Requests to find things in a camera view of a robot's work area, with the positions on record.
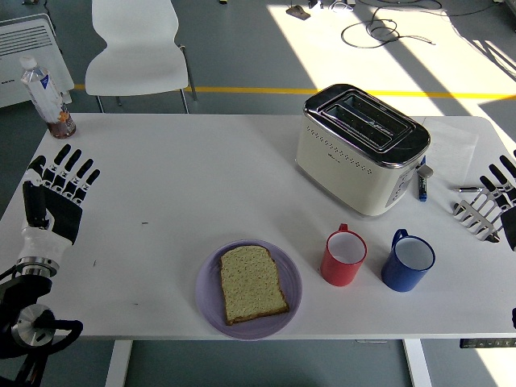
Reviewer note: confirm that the brown bread slice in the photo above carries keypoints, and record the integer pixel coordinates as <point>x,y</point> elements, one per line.
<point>252,286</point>

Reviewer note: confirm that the purple round plate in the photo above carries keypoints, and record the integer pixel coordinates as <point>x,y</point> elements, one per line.
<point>207,294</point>

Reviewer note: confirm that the red enamel mug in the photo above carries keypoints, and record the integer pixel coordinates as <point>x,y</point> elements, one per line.
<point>338,274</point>

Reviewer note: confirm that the white table leg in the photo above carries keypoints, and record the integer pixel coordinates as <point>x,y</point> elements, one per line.
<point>417,363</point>
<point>119,363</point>

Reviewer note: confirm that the clear plastic drink bottle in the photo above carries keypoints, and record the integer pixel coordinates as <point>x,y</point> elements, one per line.
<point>44,96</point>

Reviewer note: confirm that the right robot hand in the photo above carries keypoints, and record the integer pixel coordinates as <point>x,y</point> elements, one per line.
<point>510,225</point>

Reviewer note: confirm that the cream and chrome toaster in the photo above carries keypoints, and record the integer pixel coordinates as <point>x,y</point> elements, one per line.
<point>342,177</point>

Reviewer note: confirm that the black ballpoint pen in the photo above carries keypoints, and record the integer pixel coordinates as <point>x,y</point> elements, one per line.
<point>467,188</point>

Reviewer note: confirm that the white panel heater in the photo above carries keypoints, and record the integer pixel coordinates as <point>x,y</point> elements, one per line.
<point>20,40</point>

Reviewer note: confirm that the white plastic chair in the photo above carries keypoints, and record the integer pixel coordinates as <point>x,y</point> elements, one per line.
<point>133,60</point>

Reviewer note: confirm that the black table control panel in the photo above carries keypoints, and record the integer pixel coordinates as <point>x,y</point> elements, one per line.
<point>483,343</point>

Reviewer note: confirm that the black floor pedal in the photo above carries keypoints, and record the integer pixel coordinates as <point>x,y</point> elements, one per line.
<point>298,12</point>

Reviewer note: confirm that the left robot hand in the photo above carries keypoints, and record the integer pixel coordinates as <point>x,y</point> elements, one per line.
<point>42,244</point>

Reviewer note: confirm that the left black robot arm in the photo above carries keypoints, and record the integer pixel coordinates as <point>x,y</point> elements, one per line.
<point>24,286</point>

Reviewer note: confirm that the white paper sheet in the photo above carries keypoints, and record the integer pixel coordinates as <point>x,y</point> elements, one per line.
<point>451,149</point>

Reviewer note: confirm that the silver metal toast rack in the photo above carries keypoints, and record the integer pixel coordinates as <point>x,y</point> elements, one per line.
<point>463,211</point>

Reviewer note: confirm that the blue enamel mug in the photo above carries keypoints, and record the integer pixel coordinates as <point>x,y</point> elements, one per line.
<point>399,278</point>

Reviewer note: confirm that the blue marker pen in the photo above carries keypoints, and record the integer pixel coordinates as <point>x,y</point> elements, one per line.
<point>422,189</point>

